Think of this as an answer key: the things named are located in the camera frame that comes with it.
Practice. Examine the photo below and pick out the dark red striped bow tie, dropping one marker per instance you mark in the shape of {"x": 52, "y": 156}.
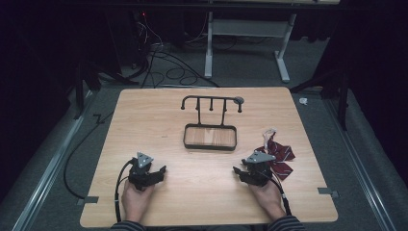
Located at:
{"x": 282, "y": 153}

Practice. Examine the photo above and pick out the white crumpled paper scrap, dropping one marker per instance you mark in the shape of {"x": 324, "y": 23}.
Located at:
{"x": 303, "y": 101}

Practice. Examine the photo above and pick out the silver floor rail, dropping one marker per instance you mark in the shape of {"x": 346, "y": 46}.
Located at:
{"x": 359, "y": 163}
{"x": 51, "y": 170}

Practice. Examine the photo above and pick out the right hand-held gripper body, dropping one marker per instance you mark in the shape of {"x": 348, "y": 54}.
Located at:
{"x": 259, "y": 168}

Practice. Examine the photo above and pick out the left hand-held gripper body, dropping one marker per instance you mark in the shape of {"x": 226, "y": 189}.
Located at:
{"x": 141, "y": 166}

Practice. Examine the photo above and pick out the black metal stand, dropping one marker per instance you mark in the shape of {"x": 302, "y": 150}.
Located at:
{"x": 343, "y": 96}
{"x": 84, "y": 80}

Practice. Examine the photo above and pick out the white metal desk frame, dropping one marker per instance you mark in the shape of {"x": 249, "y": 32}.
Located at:
{"x": 250, "y": 28}

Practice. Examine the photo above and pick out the black rack with wooden tray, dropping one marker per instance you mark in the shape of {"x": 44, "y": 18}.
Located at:
{"x": 210, "y": 138}

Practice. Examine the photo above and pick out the person's right hand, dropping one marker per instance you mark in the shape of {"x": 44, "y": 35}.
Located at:
{"x": 268, "y": 200}

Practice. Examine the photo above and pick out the grey tape strip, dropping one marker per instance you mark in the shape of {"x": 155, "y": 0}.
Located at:
{"x": 327, "y": 192}
{"x": 88, "y": 200}

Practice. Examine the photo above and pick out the person's left hand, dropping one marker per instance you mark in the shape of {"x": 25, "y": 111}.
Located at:
{"x": 136, "y": 202}

